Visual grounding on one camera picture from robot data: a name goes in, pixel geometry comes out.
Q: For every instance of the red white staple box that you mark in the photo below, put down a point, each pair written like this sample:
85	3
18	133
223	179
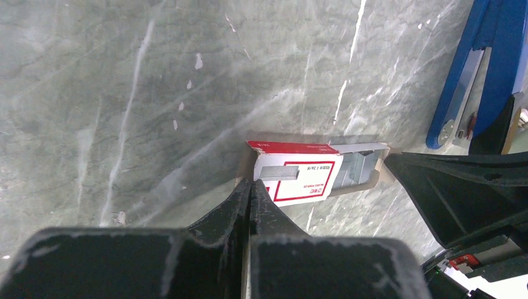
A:
301	169

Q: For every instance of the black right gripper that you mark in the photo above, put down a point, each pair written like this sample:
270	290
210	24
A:
465	199

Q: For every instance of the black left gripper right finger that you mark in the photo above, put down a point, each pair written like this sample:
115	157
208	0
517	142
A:
286	262

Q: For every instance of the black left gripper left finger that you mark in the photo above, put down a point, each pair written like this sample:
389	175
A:
204	260

